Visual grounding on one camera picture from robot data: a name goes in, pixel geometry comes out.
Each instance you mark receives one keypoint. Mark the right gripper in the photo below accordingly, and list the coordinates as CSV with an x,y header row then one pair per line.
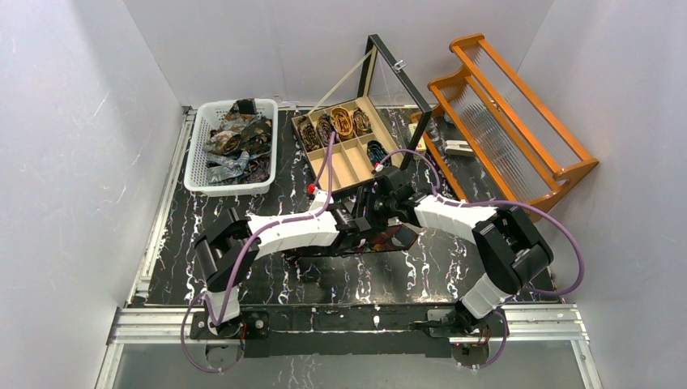
x,y
383,209

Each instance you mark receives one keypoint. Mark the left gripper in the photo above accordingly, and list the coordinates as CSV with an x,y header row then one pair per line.
x,y
363,225

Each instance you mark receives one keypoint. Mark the red patterned tie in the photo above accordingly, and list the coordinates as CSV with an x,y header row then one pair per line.
x,y
393,238

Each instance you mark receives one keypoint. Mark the blue green tie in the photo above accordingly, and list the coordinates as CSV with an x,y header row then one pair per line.
x,y
377,154

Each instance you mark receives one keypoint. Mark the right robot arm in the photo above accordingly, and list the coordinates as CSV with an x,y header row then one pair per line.
x,y
511,249

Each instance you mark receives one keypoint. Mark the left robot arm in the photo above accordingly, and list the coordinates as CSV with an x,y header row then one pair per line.
x,y
226,250

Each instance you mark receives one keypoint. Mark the pile of patterned ties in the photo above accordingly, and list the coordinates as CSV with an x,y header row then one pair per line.
x,y
239,151

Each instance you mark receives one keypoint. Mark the small cream box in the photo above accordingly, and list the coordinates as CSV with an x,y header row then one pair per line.
x,y
420,148

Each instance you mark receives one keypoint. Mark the wooden tie storage box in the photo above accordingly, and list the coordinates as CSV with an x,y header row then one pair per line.
x,y
351,166

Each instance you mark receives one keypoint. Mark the white stapler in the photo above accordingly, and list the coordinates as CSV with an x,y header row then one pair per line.
x,y
458,148

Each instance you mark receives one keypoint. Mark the rolled brown patterned tie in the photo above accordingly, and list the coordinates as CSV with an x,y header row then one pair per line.
x,y
361,123

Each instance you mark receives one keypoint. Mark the glass box lid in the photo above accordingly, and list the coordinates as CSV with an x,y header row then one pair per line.
x,y
391,101

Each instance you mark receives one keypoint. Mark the rolled orange tie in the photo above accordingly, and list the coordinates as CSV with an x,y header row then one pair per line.
x,y
342,122

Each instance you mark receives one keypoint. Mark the rolled dark striped tie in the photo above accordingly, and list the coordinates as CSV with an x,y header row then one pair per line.
x,y
309,135

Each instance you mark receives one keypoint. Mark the rolled purple patterned tie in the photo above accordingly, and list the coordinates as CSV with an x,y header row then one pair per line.
x,y
325,129

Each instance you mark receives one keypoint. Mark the orange wooden rack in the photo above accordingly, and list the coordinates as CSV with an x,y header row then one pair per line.
x,y
525,150

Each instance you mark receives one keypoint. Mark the white plastic basket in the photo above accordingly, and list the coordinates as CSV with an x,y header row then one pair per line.
x,y
207,119

